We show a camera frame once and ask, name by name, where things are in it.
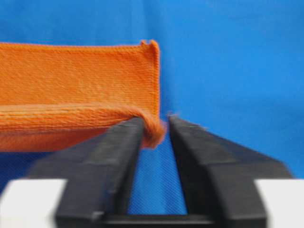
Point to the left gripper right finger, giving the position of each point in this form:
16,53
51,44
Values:
218,176

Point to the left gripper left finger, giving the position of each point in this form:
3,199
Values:
98,173

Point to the orange towel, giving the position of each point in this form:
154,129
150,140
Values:
52,97

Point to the blue table cloth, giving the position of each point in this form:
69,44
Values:
235,67

